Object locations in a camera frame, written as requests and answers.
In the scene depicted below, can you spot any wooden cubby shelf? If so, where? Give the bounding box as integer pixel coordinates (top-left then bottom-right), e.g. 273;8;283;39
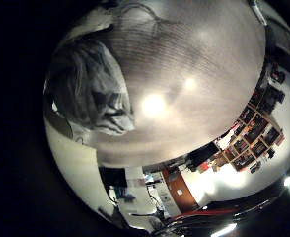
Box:
213;83;287;174

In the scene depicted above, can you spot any white light tube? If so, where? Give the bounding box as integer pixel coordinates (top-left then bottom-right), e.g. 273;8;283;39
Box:
210;222;238;237

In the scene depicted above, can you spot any brown door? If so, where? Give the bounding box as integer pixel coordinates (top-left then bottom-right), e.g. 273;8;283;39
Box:
161;167;200;213

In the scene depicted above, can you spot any black chair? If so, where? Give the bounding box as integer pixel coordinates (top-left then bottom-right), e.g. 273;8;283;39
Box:
187;141;221;172

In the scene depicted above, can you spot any grey white striped cloth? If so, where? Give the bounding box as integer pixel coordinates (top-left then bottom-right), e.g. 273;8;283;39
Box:
44;14;136;137

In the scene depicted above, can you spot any black monitor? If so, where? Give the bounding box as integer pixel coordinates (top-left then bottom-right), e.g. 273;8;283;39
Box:
99;166;129;189

